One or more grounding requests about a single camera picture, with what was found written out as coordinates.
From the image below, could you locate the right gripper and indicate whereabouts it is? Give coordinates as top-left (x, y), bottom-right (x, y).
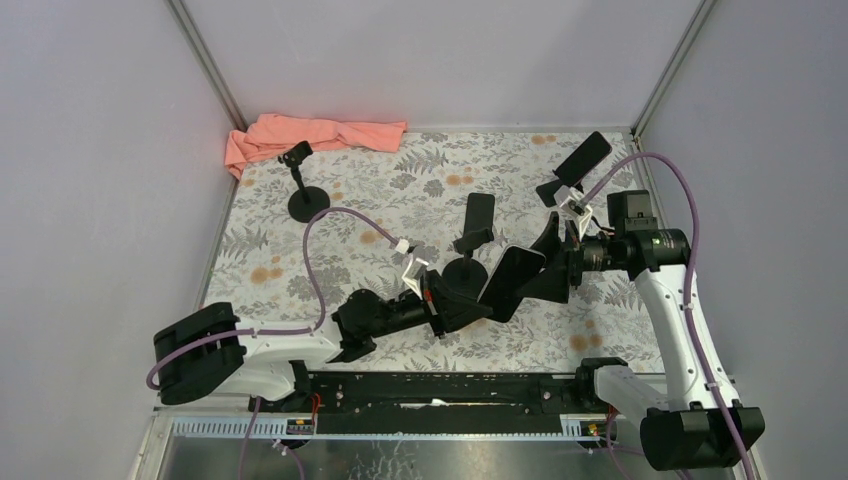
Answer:
top-left (511, 212), bottom-right (625, 304)

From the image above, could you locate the black phone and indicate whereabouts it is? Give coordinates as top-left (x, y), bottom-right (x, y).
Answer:
top-left (478, 245), bottom-right (546, 323)
top-left (463, 192), bottom-right (496, 235)

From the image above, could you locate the black round-base stand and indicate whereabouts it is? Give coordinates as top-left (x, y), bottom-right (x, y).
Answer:
top-left (278, 141), bottom-right (331, 223)
top-left (442, 227), bottom-right (494, 299)

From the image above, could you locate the purple phone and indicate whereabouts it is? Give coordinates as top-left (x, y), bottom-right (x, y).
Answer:
top-left (553, 131), bottom-right (612, 187)

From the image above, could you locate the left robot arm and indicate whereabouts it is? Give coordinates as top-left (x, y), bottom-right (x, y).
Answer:
top-left (146, 271), bottom-right (493, 411)

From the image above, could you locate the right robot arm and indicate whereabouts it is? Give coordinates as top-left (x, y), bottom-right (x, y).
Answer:
top-left (517, 186), bottom-right (765, 477)

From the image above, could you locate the pink cloth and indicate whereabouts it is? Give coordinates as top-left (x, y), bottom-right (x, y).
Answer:
top-left (224, 113), bottom-right (408, 179)

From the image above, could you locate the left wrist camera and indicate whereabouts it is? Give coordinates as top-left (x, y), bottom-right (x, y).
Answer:
top-left (394, 238), bottom-right (429, 298)

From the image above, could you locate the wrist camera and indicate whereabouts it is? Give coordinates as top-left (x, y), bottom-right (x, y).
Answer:
top-left (554, 185), bottom-right (593, 241)
top-left (394, 238), bottom-right (429, 298)

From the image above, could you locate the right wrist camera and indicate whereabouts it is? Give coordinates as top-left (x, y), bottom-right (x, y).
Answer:
top-left (554, 185), bottom-right (593, 241)

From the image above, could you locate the aluminium frame profile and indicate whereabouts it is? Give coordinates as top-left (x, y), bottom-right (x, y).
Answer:
top-left (153, 372), bottom-right (747, 419)

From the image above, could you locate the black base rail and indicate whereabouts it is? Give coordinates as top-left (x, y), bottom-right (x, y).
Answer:
top-left (248, 371), bottom-right (612, 437)

